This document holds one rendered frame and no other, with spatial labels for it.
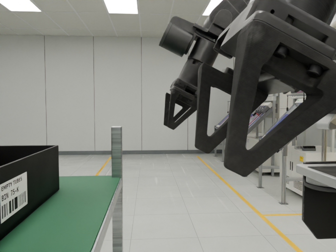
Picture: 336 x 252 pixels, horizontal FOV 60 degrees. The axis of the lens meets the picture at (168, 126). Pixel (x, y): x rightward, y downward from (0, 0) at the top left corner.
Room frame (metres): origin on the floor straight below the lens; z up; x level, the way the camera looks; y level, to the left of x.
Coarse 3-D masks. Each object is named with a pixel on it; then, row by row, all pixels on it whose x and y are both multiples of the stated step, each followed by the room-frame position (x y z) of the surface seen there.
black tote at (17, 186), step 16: (0, 160) 0.70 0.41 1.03; (16, 160) 0.50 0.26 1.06; (32, 160) 0.56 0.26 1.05; (48, 160) 0.65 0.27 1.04; (0, 176) 0.44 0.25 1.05; (16, 176) 0.49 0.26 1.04; (32, 176) 0.56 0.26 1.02; (48, 176) 0.64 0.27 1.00; (0, 192) 0.44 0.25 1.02; (16, 192) 0.49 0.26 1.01; (32, 192) 0.55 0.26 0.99; (48, 192) 0.64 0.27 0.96; (0, 208) 0.43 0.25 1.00; (16, 208) 0.49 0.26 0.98; (32, 208) 0.55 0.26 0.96; (0, 224) 0.43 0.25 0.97; (16, 224) 0.49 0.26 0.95
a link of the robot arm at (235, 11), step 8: (224, 0) 0.62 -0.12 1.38; (232, 0) 0.63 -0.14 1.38; (240, 0) 0.63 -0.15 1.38; (248, 0) 0.63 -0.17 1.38; (216, 8) 0.62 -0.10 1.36; (224, 8) 0.62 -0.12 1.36; (232, 8) 0.62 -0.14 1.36; (240, 8) 0.63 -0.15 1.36; (208, 16) 0.63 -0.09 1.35; (232, 16) 0.62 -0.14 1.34; (208, 24) 0.63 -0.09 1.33
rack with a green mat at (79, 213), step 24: (120, 144) 0.85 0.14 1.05; (120, 168) 0.85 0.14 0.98; (72, 192) 0.69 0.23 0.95; (96, 192) 0.69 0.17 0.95; (120, 192) 0.85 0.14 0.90; (48, 216) 0.53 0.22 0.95; (72, 216) 0.53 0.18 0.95; (96, 216) 0.53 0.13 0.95; (120, 216) 0.85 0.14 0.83; (0, 240) 0.43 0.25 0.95; (24, 240) 0.43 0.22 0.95; (48, 240) 0.43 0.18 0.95; (72, 240) 0.43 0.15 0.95; (96, 240) 0.44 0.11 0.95; (120, 240) 0.85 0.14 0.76
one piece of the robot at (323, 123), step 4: (324, 116) 0.69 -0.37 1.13; (328, 116) 0.67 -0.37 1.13; (332, 116) 0.66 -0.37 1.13; (320, 120) 0.69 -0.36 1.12; (324, 120) 0.68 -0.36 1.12; (328, 120) 0.66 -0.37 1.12; (316, 124) 0.70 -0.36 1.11; (320, 124) 0.68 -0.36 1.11; (324, 124) 0.67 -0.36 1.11; (328, 124) 0.66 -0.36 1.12; (332, 124) 0.66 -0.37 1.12; (320, 128) 0.69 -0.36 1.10; (324, 128) 0.67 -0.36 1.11; (328, 128) 0.66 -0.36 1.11; (332, 128) 0.66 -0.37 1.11
